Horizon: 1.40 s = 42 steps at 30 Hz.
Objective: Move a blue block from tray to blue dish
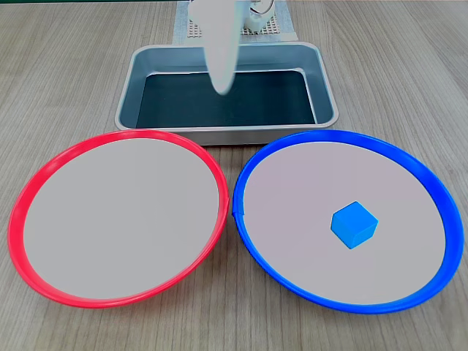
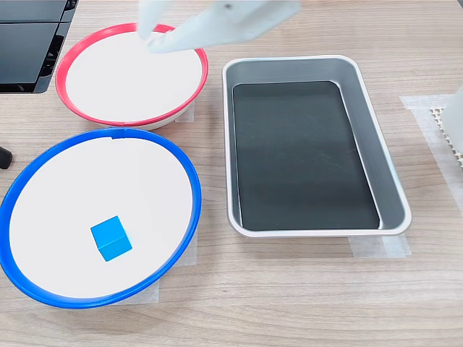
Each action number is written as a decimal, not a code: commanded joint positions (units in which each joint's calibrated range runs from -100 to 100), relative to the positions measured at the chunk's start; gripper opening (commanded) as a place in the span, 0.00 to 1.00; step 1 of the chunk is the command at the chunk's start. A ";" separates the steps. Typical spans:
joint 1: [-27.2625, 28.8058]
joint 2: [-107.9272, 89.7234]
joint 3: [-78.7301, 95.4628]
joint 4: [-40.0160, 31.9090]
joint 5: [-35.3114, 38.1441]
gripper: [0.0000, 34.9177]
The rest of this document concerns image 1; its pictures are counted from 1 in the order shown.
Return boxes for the blue-rimmed white plate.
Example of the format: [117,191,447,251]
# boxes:
[232,129,464,315]

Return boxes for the red-rimmed white plate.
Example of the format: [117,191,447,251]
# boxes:
[7,128,230,310]

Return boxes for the pale perforated base plate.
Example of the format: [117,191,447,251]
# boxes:
[186,6,282,38]

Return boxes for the small blue cube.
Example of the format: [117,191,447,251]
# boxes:
[330,200,380,251]

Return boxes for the black tray mat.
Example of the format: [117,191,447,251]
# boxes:
[135,69,317,129]

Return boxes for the pale grey base sheet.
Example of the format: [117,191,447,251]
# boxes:
[171,0,298,47]

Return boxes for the steel tray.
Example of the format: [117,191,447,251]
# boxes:
[114,41,340,146]

